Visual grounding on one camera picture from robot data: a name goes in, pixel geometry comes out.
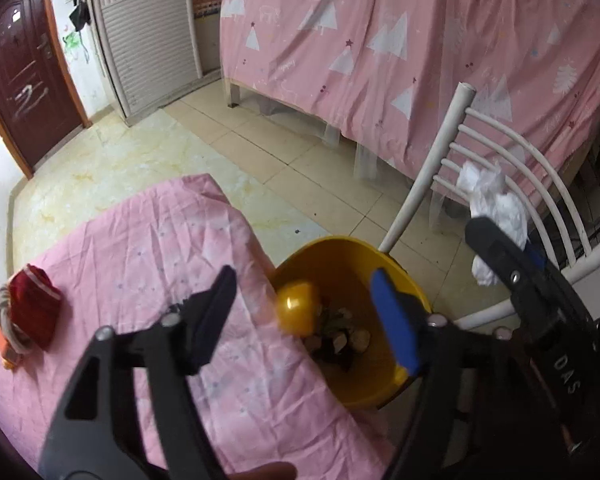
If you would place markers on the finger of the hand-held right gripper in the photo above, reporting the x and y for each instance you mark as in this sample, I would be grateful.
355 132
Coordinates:
495 247
536 256

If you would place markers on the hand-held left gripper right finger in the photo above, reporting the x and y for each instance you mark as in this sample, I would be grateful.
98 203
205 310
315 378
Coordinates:
395 320

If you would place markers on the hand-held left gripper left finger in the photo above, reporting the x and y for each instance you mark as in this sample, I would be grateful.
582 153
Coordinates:
207 331

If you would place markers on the white plastic bag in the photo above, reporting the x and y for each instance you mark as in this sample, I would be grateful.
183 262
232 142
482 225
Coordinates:
505 210

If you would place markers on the black and pink cloth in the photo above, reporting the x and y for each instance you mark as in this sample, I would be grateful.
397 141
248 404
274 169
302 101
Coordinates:
332 347

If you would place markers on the yellow plastic bin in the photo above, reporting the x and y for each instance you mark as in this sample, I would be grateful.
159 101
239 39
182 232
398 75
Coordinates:
340 270

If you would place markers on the red sock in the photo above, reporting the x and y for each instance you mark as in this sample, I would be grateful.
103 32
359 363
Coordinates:
35 305

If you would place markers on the orange box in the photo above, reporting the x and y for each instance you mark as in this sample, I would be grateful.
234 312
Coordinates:
7 360

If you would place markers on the grey yarn ball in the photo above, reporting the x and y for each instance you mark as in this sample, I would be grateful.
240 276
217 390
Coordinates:
2 310

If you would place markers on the person's left hand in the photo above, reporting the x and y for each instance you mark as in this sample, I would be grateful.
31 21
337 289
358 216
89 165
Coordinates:
265 473

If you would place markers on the pink tablecloth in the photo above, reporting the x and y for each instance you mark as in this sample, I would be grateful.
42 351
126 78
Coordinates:
155 260

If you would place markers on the white metal chair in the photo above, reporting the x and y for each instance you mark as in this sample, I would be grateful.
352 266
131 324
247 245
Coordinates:
440 150

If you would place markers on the pink tree-print hanging sheet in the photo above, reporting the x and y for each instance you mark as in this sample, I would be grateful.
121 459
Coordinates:
380 35

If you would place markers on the white slatted wardrobe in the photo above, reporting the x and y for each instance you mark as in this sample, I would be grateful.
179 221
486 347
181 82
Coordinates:
145 35

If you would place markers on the dark brown wooden door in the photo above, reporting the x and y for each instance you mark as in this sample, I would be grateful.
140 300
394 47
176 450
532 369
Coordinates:
25 60

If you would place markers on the black handbag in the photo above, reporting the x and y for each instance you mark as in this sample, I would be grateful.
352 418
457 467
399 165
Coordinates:
80 15

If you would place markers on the wooden bed frame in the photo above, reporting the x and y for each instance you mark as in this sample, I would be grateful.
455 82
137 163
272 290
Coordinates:
233 92

